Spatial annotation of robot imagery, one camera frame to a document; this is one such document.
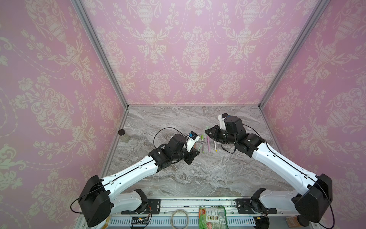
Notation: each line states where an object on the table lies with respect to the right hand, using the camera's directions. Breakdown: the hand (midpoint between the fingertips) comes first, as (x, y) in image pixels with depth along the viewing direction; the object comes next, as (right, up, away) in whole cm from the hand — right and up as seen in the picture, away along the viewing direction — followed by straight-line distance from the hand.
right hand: (205, 131), depth 75 cm
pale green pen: (0, -13, +21) cm, 25 cm away
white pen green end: (+1, -13, +21) cm, 25 cm away
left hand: (-3, -12, -1) cm, 12 cm away
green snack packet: (+3, -42, -6) cm, 42 cm away
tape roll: (-48, -42, -9) cm, 65 cm away
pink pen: (+5, -10, +22) cm, 25 cm away
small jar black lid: (-52, -2, +17) cm, 55 cm away
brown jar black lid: (+39, -39, -13) cm, 56 cm away
